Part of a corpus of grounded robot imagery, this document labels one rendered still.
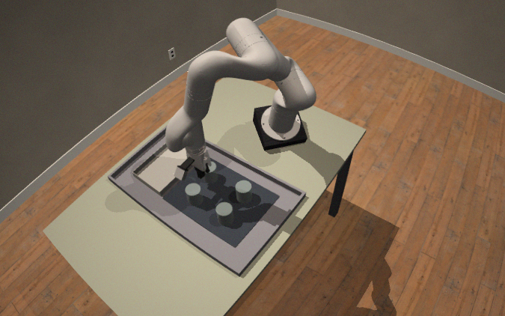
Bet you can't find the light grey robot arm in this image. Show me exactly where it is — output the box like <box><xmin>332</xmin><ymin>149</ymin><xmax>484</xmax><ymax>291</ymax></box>
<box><xmin>165</xmin><ymin>18</ymin><xmax>316</xmax><ymax>154</ymax></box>

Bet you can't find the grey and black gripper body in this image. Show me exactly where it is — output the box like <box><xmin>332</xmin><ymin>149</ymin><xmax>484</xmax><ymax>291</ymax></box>
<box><xmin>186</xmin><ymin>149</ymin><xmax>212</xmax><ymax>171</ymax></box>

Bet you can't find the clear glass jar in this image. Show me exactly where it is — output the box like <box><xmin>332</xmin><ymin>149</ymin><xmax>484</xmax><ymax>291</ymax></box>
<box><xmin>236</xmin><ymin>180</ymin><xmax>252</xmax><ymax>204</ymax></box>
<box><xmin>203</xmin><ymin>161</ymin><xmax>218</xmax><ymax>183</ymax></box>
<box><xmin>185</xmin><ymin>183</ymin><xmax>203</xmax><ymax>206</ymax></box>
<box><xmin>215</xmin><ymin>202</ymin><xmax>234</xmax><ymax>225</ymax></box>

